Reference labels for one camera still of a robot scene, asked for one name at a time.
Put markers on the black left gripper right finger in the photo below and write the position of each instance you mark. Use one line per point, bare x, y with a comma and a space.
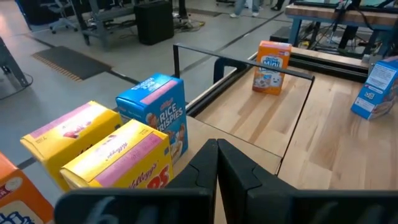
280, 208

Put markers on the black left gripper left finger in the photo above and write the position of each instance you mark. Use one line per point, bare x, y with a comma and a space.
140, 205

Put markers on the yellow Corn Pops cereal box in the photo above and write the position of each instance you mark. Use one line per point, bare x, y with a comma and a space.
68, 137
124, 158

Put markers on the blue Rice Krispies cereal box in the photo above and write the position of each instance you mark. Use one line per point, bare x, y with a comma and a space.
376, 90
158, 109

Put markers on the orange Mini-Wheats cereal box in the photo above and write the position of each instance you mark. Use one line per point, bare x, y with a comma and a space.
18, 193
272, 67

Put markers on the black mat with hazard stripe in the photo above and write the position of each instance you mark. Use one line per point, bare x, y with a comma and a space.
71, 62

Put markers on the black cabinet box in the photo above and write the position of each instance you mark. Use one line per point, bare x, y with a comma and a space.
154, 21

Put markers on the grey stand leg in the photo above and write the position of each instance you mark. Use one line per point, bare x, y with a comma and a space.
11, 67

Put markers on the grey metal workbench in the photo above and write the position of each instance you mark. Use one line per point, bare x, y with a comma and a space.
99, 18

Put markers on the person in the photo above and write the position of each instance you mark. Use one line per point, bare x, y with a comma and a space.
278, 3
245, 7

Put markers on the grey office chair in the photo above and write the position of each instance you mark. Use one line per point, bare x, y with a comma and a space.
60, 17

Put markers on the black aluminium table frame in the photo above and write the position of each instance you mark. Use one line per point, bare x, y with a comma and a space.
326, 67

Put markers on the thin black shelf end frame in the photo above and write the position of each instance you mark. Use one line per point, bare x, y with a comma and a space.
248, 61

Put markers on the black corner bracket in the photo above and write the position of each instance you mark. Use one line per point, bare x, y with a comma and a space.
227, 65

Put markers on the blue metal frame table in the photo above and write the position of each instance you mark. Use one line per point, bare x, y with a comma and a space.
326, 14

